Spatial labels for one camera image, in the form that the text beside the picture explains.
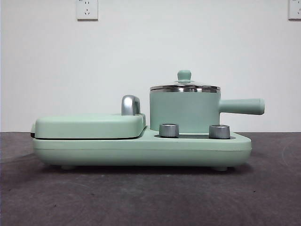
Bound mint green pot with handle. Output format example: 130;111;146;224
149;86;266;132

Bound silver control knob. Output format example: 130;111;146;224
208;124;231;139
159;122;180;137

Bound glass lid with green knob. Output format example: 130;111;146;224
150;69;221;91

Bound mint green breakfast machine base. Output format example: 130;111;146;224
32;125;252;170

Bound white wall socket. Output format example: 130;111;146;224
76;0;99;20
288;0;301;20

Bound chrome griddle cover handle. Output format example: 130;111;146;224
120;94;142;116

